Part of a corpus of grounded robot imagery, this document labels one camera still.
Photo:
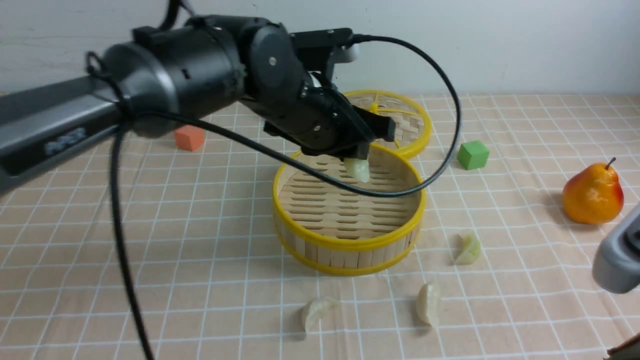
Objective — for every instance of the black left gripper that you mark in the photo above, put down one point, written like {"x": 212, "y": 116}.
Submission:
{"x": 309, "y": 117}

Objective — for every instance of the pale green dumpling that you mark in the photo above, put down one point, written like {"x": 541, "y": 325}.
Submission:
{"x": 470, "y": 251}
{"x": 358, "y": 169}

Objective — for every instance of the white dumpling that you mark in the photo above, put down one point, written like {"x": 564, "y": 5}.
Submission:
{"x": 313, "y": 312}
{"x": 427, "y": 303}

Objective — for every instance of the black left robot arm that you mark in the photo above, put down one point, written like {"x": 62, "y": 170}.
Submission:
{"x": 193, "y": 71}

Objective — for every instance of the yellow bamboo steamer lid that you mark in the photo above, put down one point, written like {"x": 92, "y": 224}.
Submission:
{"x": 413, "y": 123}

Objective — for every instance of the yellow bamboo steamer tray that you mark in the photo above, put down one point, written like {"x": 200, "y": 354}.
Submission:
{"x": 342, "y": 233}

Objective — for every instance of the green foam cube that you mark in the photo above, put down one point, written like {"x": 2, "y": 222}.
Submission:
{"x": 473, "y": 155}

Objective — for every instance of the checkered beige tablecloth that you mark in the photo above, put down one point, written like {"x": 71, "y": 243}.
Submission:
{"x": 215, "y": 283}

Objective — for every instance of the orange foam cube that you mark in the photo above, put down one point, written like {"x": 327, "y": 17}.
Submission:
{"x": 189, "y": 138}

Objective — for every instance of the orange yellow toy pear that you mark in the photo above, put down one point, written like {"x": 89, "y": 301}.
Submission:
{"x": 594, "y": 196}

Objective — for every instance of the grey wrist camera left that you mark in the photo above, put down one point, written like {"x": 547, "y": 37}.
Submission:
{"x": 320, "y": 50}

